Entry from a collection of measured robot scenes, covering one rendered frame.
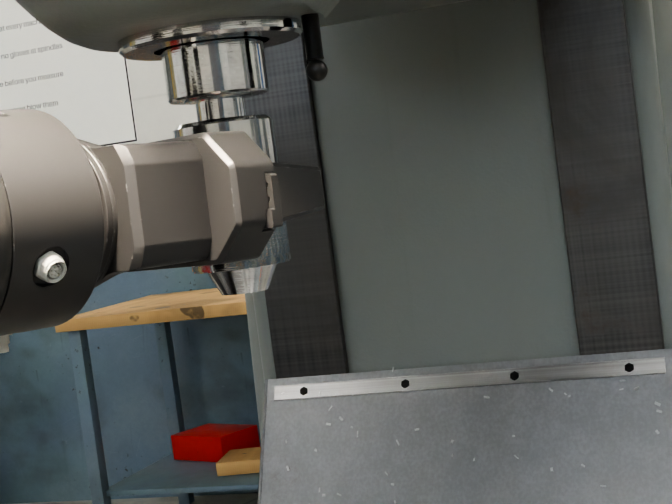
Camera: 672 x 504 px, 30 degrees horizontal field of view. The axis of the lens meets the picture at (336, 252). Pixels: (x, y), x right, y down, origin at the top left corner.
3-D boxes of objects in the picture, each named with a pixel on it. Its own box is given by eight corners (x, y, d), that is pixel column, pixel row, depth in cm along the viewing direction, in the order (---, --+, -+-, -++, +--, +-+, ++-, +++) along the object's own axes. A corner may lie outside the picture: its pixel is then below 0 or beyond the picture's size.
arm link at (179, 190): (268, 80, 52) (26, 82, 43) (296, 310, 52) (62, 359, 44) (83, 120, 60) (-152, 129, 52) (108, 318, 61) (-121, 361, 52)
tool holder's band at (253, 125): (155, 150, 58) (152, 128, 57) (207, 147, 62) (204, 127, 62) (244, 136, 56) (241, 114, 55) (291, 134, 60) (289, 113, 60)
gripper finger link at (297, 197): (315, 222, 60) (220, 235, 55) (307, 155, 59) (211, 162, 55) (340, 220, 58) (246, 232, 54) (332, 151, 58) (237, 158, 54)
